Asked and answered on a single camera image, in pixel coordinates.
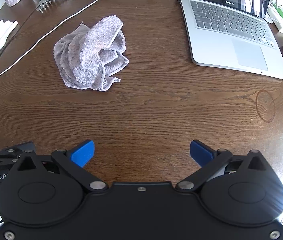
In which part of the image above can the black cable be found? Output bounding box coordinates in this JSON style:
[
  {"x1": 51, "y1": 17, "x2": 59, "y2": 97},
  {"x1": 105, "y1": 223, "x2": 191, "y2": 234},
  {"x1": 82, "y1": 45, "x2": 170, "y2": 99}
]
[{"x1": 0, "y1": 0, "x2": 117, "y2": 90}]

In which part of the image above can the white cable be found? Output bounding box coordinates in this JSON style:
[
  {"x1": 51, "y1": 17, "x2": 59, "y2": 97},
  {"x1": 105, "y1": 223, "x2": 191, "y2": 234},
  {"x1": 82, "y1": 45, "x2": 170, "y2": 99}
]
[{"x1": 0, "y1": 0, "x2": 114, "y2": 82}]

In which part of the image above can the grey terry towel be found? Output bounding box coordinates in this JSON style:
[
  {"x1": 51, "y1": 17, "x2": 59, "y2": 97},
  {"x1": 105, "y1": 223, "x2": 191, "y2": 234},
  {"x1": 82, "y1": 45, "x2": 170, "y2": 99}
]
[{"x1": 53, "y1": 15, "x2": 129, "y2": 92}]

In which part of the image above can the silver laptop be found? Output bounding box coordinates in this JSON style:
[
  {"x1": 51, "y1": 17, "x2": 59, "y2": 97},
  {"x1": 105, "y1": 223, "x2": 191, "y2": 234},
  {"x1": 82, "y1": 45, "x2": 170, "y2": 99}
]
[{"x1": 177, "y1": 0, "x2": 283, "y2": 81}]

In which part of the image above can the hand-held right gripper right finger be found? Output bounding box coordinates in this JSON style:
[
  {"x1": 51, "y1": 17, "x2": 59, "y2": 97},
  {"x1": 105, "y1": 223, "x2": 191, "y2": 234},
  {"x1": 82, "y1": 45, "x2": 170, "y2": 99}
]
[{"x1": 175, "y1": 139, "x2": 273, "y2": 193}]

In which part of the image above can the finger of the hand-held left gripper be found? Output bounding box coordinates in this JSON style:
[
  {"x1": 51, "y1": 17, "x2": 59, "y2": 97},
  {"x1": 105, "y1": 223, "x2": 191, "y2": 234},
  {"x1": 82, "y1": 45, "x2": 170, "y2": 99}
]
[{"x1": 0, "y1": 141, "x2": 35, "y2": 167}]

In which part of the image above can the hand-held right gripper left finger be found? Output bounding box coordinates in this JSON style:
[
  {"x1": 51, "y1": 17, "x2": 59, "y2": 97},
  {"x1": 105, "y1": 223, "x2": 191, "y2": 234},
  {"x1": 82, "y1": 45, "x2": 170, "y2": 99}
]
[{"x1": 8, "y1": 139, "x2": 108, "y2": 193}]

